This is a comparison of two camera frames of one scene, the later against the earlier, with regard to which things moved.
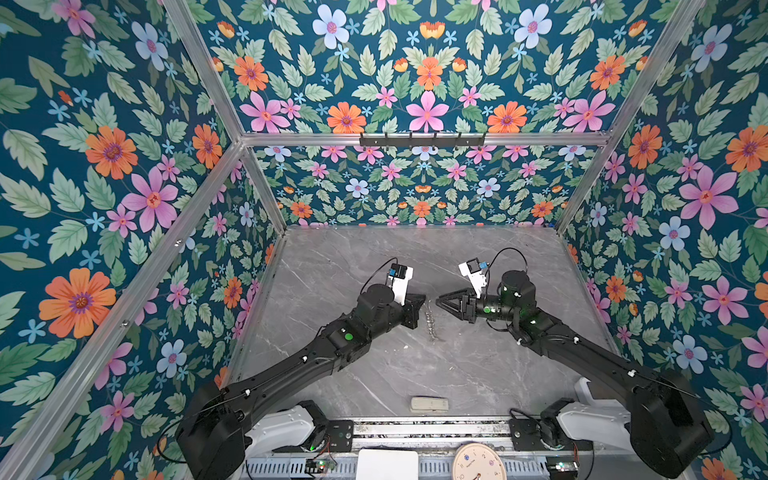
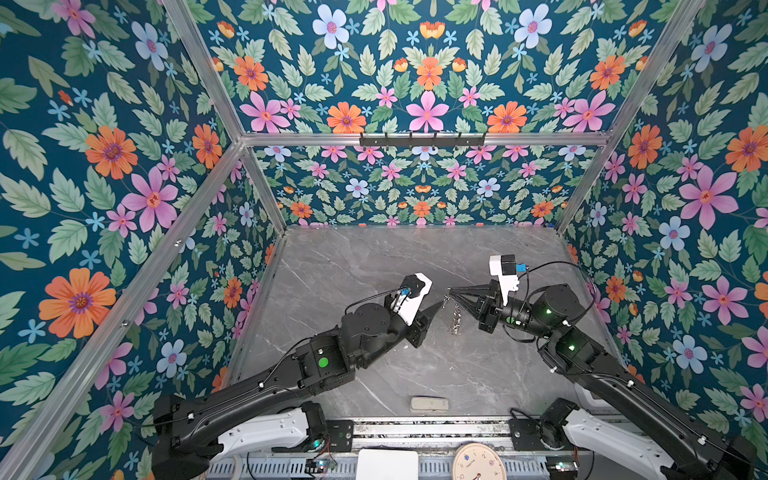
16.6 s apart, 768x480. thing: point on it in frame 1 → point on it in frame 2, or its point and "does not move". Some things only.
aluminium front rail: (431, 434) does not move
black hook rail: (421, 141) does not move
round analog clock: (478, 461) does not move
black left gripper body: (409, 312) → (419, 328)
